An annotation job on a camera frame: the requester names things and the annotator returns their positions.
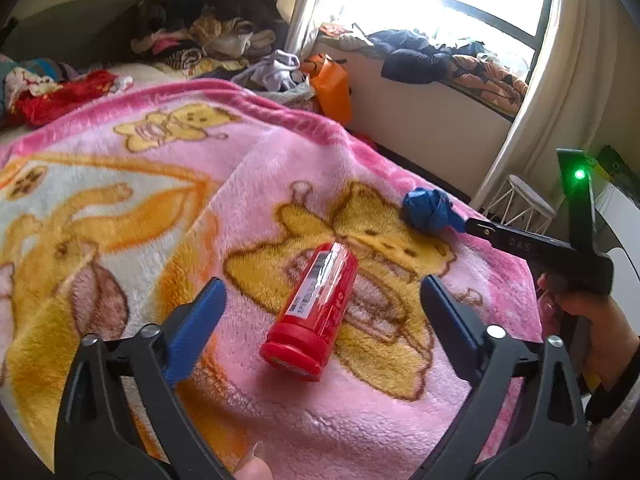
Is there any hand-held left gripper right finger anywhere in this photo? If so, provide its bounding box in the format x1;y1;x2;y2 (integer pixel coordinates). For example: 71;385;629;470
415;274;589;480

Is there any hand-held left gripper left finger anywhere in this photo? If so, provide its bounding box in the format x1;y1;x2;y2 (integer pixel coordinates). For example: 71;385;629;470
54;276;236;480

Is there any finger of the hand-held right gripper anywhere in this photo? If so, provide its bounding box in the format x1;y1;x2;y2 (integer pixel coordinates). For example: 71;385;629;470
462;216;503;246

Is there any blue plastic bag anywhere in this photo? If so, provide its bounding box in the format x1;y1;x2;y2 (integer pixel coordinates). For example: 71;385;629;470
400;186;468;235

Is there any red plastic canister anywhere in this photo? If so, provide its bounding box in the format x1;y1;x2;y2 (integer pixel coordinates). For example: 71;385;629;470
260;241;358;382

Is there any person's right forearm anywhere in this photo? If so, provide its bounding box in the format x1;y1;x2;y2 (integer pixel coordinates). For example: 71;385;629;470
582;345;640;426

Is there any person's right hand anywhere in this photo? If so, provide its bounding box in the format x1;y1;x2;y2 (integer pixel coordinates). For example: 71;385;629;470
537;272;640;390

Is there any person's left hand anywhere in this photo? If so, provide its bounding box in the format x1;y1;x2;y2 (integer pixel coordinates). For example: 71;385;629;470
232;441;275;480

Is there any white desk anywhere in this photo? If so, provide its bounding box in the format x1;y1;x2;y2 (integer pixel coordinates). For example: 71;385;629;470
595;180;640;251

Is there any pink printed bear blanket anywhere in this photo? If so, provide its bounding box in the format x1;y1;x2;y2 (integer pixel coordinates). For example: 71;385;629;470
0;79;543;480

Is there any dark bag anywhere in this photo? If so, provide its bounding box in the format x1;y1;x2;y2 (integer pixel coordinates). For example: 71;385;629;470
595;145;636;186

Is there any orange patterned blanket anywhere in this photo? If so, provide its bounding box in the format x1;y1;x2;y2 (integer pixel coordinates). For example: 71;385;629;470
450;52;530;111

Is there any cream curtain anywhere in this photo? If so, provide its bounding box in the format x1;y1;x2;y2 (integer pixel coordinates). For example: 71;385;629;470
277;0;331;53
470;0;608;211

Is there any orange bag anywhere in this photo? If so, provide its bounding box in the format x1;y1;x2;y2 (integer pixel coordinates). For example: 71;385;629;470
305;53;353;126

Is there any black framed window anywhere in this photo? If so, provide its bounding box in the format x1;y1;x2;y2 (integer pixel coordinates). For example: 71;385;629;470
330;0;553;76

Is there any beige bed sheet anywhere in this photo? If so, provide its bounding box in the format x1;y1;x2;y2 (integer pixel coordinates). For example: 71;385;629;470
100;62;191;83

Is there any lavender white clothes heap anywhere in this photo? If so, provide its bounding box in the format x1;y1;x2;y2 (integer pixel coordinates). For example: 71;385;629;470
232;50;308;92

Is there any red cloth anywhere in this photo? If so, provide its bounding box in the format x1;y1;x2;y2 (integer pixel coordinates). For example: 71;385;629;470
15;70;133;128

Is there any colourful printed quilt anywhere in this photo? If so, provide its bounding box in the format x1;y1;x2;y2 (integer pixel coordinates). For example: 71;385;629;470
0;55;76;121

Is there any pile of clothes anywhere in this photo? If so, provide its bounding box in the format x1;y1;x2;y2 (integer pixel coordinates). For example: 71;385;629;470
130;0;288;68

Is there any grey bed headboard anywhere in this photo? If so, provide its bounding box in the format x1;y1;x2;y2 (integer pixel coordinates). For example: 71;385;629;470
0;0;146;68

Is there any white wire stool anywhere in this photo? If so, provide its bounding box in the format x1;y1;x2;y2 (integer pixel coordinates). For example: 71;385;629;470
482;175;557;235

